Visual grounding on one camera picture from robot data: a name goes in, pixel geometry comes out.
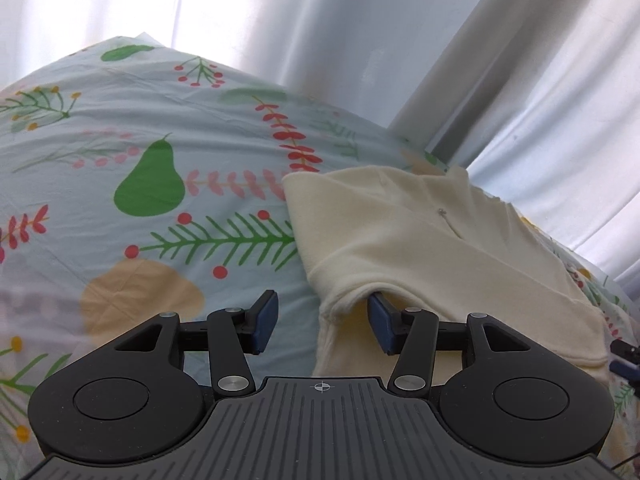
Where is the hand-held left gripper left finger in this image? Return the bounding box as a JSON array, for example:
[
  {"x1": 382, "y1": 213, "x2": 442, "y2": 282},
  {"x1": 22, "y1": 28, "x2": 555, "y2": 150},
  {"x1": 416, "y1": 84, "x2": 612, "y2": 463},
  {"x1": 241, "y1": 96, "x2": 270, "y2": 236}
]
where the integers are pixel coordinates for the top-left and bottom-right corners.
[{"x1": 114, "y1": 289, "x2": 280, "y2": 397}]

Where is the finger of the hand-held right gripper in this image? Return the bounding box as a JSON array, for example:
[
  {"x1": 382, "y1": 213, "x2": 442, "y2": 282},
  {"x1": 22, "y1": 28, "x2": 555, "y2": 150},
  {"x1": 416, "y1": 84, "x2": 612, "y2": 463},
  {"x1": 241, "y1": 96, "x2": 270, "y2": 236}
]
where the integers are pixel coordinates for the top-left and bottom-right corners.
[{"x1": 609, "y1": 340, "x2": 640, "y2": 386}]

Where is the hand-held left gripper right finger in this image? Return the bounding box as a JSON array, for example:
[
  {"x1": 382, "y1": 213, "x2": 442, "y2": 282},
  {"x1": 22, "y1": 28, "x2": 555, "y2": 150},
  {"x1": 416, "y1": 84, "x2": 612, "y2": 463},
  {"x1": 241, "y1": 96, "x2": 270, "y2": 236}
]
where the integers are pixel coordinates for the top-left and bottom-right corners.
[{"x1": 367, "y1": 294, "x2": 533, "y2": 397}]

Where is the cream knit garment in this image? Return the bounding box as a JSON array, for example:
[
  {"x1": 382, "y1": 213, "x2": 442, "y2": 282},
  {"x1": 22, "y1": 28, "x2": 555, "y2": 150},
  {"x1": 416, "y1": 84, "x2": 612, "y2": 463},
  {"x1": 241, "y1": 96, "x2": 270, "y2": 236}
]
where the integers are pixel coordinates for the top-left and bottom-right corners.
[{"x1": 282, "y1": 164, "x2": 608, "y2": 377}]

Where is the fruit and leaf printed bedsheet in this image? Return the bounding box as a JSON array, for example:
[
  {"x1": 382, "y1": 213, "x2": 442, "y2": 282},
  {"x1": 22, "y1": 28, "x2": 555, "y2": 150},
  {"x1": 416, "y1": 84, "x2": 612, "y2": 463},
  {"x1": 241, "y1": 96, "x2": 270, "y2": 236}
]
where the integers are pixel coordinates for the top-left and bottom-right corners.
[{"x1": 0, "y1": 32, "x2": 640, "y2": 480}]

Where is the white curtain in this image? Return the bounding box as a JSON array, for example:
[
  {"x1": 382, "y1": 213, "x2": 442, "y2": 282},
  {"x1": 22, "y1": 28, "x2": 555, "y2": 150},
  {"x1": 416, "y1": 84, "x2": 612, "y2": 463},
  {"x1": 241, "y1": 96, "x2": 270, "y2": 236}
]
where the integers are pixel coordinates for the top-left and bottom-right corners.
[{"x1": 0, "y1": 0, "x2": 640, "y2": 306}]

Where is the thin black cable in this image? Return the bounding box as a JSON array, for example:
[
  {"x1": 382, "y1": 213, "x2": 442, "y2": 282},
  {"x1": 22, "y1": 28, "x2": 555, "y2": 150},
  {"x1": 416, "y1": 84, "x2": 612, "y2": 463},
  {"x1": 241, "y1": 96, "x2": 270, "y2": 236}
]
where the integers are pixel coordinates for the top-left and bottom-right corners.
[{"x1": 606, "y1": 452, "x2": 640, "y2": 476}]

